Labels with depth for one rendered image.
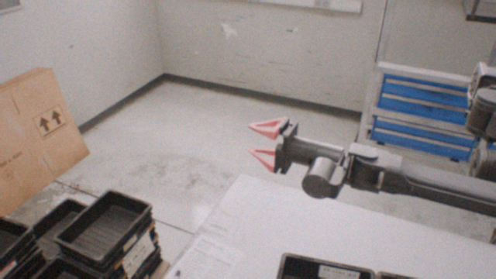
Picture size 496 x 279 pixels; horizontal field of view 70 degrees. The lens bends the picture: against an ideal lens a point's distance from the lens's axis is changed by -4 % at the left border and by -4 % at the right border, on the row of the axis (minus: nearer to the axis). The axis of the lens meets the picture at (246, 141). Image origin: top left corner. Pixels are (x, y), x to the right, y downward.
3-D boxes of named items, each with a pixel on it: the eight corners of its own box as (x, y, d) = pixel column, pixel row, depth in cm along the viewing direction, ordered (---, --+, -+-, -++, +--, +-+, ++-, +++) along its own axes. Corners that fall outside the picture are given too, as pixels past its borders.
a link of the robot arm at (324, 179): (371, 183, 75) (380, 149, 70) (361, 220, 66) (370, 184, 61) (315, 168, 79) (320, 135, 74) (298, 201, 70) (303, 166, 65)
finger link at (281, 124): (242, 152, 79) (283, 163, 75) (242, 123, 75) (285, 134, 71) (254, 136, 84) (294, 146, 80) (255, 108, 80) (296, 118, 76)
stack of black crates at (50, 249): (77, 222, 235) (67, 196, 222) (112, 237, 224) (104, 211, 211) (27, 267, 205) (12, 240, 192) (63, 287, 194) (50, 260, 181)
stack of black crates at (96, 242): (125, 242, 221) (108, 187, 196) (165, 260, 210) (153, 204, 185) (77, 294, 191) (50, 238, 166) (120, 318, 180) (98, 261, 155)
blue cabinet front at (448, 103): (370, 139, 286) (384, 72, 255) (467, 160, 261) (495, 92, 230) (369, 140, 284) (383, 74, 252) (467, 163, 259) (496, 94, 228)
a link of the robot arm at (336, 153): (346, 166, 76) (350, 143, 73) (339, 185, 71) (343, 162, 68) (315, 157, 79) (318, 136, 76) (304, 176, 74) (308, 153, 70)
